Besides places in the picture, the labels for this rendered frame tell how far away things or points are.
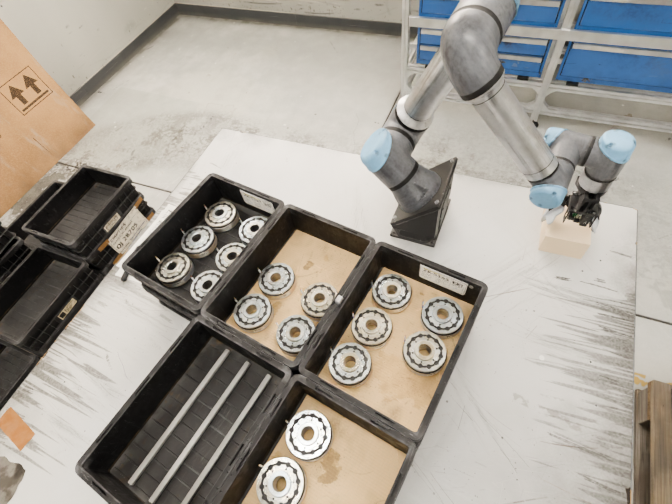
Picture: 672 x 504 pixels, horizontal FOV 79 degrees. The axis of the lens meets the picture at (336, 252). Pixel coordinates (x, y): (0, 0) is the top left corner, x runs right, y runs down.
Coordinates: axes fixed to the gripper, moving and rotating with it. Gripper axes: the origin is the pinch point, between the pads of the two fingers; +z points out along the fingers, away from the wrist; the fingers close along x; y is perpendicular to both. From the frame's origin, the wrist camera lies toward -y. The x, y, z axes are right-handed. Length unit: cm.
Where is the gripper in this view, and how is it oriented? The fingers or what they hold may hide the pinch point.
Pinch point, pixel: (566, 224)
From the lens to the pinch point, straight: 142.8
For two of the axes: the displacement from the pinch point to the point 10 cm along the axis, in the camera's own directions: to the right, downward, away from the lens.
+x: 9.3, 2.3, -2.8
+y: -3.5, 8.0, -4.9
